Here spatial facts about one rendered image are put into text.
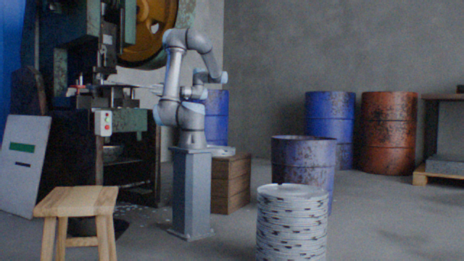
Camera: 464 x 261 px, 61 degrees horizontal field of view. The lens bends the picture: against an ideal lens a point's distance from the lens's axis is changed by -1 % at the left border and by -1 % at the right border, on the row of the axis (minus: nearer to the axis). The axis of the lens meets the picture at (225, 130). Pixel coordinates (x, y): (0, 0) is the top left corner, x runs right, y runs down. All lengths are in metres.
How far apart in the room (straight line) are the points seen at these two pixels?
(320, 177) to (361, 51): 2.96
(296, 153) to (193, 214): 0.77
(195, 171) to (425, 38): 3.69
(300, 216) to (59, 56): 1.79
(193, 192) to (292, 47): 3.78
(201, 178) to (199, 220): 0.21
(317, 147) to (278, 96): 3.13
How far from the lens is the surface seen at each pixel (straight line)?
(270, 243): 1.62
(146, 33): 2.89
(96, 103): 2.43
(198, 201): 2.01
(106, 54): 2.54
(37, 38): 2.85
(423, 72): 5.05
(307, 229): 1.60
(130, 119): 2.49
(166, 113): 2.03
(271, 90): 5.54
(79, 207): 1.35
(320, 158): 2.44
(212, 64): 2.30
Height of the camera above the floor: 0.65
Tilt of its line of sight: 3 degrees down
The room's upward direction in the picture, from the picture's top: 1 degrees clockwise
